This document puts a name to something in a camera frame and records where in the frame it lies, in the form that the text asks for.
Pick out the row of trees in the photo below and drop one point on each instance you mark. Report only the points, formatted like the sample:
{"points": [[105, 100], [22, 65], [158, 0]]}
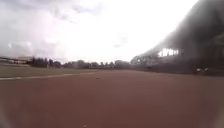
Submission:
{"points": [[83, 64]]}

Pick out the reddish brown path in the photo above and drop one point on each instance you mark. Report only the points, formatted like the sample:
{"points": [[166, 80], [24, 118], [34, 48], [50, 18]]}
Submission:
{"points": [[113, 100]]}

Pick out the large dark trees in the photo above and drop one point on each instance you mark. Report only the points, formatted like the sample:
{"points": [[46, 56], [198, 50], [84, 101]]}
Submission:
{"points": [[196, 43]]}

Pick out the pale kerb strip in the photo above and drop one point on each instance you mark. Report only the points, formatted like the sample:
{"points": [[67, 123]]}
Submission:
{"points": [[36, 76]]}

